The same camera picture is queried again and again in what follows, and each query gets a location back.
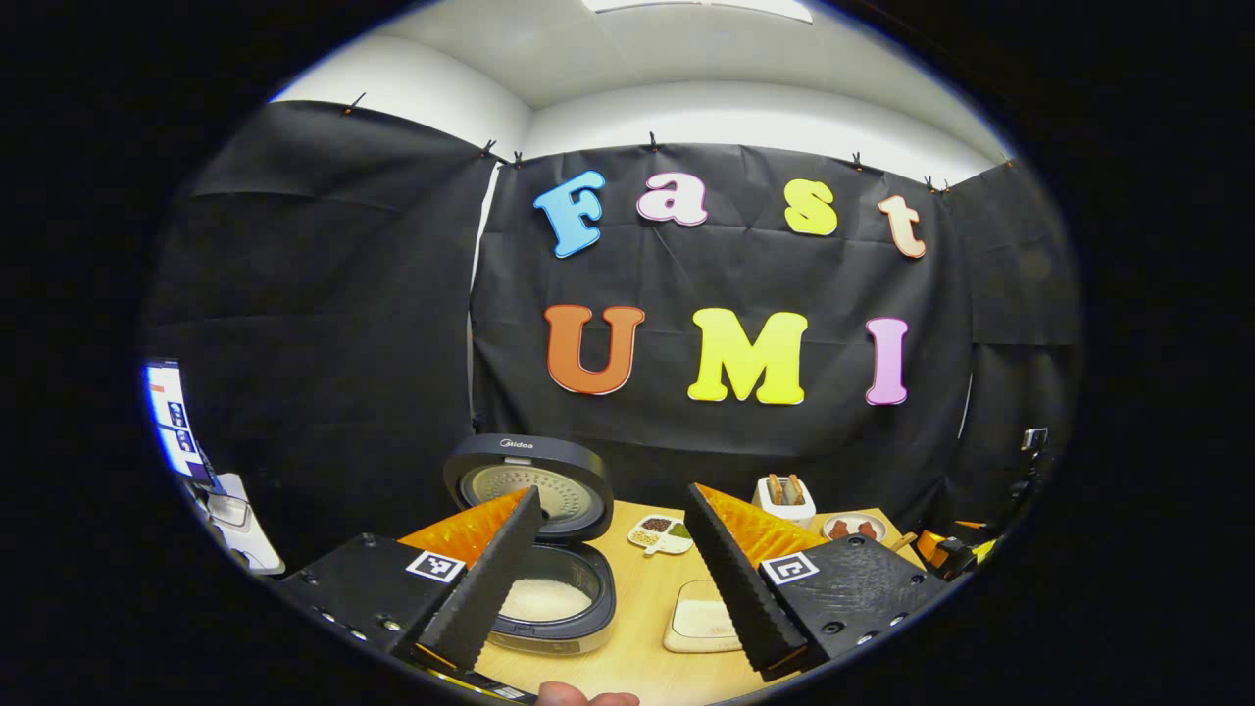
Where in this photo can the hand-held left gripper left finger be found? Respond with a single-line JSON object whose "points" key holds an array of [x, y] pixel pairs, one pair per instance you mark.
{"points": [[490, 588]]}

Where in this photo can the computer screen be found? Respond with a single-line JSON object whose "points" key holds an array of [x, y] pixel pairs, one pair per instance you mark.
{"points": [[176, 427]]}

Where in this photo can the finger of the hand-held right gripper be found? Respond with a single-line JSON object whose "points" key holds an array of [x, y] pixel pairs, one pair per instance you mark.
{"points": [[956, 554]]}

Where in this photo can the white toaster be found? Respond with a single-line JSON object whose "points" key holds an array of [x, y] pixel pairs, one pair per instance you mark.
{"points": [[789, 512]]}

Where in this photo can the white round plate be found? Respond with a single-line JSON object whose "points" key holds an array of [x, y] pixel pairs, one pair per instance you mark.
{"points": [[853, 518]]}

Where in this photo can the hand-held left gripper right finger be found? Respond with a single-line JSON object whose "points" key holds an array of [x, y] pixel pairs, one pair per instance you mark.
{"points": [[740, 588]]}

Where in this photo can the dark grey rice cooker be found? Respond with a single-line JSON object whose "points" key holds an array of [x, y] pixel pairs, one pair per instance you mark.
{"points": [[529, 453]]}

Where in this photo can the white sectioned bean dish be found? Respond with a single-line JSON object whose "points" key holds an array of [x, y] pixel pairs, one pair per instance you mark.
{"points": [[659, 534]]}

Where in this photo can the ceiling light panel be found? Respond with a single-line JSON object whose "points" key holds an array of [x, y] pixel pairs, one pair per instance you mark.
{"points": [[696, 5]]}

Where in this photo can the toast slice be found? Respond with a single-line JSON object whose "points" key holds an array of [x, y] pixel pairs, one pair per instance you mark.
{"points": [[795, 488], [775, 488]]}

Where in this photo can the clear container of rice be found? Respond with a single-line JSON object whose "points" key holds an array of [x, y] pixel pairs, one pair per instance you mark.
{"points": [[701, 618]]}

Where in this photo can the white object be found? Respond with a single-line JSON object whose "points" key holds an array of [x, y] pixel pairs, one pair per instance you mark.
{"points": [[240, 529]]}

